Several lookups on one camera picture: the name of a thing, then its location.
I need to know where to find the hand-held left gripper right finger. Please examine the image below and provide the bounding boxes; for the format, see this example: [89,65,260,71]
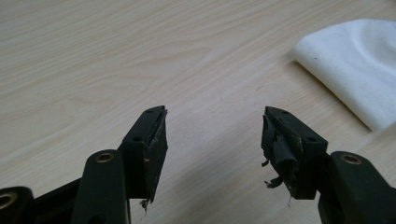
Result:
[261,105,329,201]

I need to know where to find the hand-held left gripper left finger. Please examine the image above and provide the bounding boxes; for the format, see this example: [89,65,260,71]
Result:
[117,105,169,216]

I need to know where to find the white folded cloth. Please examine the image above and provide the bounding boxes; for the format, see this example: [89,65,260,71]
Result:
[290,18,396,132]

